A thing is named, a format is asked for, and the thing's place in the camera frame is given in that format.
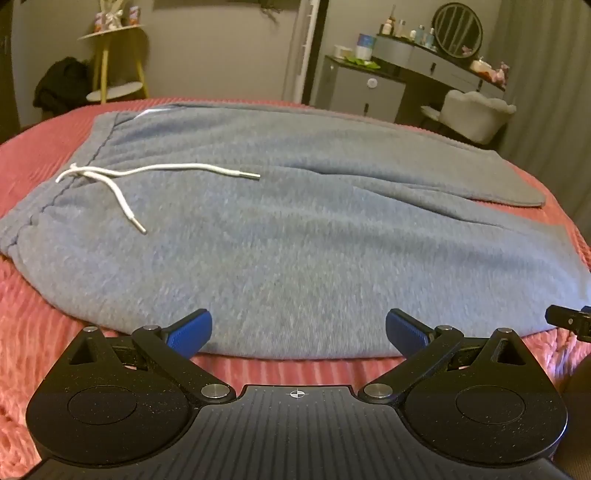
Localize yellow-legged side table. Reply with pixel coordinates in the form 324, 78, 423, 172
76, 21, 151, 105

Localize blue and white jar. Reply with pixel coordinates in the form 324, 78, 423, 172
355, 32, 378, 61

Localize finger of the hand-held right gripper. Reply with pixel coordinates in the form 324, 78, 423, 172
545, 304, 591, 343

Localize white scalloped chair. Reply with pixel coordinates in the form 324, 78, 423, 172
420, 89, 518, 151

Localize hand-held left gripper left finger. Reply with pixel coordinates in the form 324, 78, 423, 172
67, 308, 237, 405

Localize grey cabinet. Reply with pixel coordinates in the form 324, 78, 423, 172
313, 54, 408, 125

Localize round black-framed mirror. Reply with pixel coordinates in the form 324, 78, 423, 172
431, 2, 485, 59

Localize white slotted post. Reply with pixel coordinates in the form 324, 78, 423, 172
294, 0, 322, 105

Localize black bag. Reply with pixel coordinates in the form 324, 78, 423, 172
32, 56, 96, 112

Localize pink ribbed blanket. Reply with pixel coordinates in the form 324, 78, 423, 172
0, 96, 591, 480

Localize grey curtain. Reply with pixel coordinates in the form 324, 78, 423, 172
484, 0, 591, 220

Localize white bow ornament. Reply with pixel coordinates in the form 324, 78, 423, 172
102, 0, 126, 31

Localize grey drawstring pants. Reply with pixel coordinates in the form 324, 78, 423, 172
0, 105, 591, 361

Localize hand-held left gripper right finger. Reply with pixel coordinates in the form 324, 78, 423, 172
358, 308, 525, 405

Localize grey vanity desk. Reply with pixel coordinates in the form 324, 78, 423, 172
370, 34, 507, 100

